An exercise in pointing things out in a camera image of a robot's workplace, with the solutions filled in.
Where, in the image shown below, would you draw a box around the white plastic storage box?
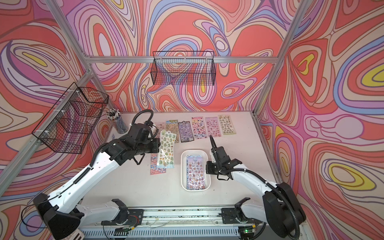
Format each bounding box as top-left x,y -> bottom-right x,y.
181,150 -> 211,192

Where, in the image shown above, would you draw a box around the pink food sticker sheet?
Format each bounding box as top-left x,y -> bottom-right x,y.
154,122 -> 166,138

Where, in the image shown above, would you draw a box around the green frog sticker sheet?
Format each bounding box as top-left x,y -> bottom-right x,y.
157,130 -> 177,169

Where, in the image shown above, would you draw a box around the green panda sticker sheet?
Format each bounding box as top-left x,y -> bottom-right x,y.
166,120 -> 180,143

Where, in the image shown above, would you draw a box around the green beige sticker sheet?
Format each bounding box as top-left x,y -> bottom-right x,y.
219,115 -> 236,135

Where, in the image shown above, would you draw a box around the purple pink sticker sheet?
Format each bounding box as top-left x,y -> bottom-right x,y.
206,117 -> 222,137

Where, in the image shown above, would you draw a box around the pink cat sticker sheet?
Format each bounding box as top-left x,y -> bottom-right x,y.
192,117 -> 207,140

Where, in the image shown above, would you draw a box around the dark bonbon drop sticker sheet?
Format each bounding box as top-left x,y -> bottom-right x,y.
178,121 -> 194,143

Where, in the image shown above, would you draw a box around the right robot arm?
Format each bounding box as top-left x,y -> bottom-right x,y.
206,136 -> 307,240

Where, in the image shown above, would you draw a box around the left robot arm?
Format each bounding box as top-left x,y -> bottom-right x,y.
33,110 -> 161,240

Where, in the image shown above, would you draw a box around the mesh pen cup with pens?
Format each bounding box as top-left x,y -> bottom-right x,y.
107,109 -> 128,134

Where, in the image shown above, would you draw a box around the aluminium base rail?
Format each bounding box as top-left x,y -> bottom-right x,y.
65,206 -> 271,240

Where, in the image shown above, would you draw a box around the black wire basket left wall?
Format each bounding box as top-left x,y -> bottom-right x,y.
32,83 -> 109,154

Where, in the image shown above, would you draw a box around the black wire basket wall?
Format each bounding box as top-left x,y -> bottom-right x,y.
32,83 -> 109,154
151,50 -> 216,86

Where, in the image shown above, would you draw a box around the black wire basket back wall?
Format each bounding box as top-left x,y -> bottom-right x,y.
151,50 -> 216,86

